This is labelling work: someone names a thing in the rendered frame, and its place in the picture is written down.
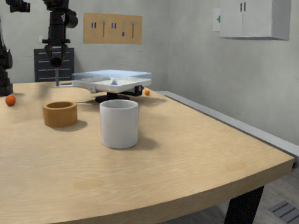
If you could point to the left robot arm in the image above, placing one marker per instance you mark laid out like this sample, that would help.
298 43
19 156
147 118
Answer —
6 60

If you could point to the white ceramic mug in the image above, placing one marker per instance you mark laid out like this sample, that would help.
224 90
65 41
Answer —
119 123

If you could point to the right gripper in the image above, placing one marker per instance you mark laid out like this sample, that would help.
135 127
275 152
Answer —
56 38

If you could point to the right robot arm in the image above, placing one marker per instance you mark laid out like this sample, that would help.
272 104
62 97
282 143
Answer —
60 11

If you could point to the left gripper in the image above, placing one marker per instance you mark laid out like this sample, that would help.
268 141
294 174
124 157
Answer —
22 9

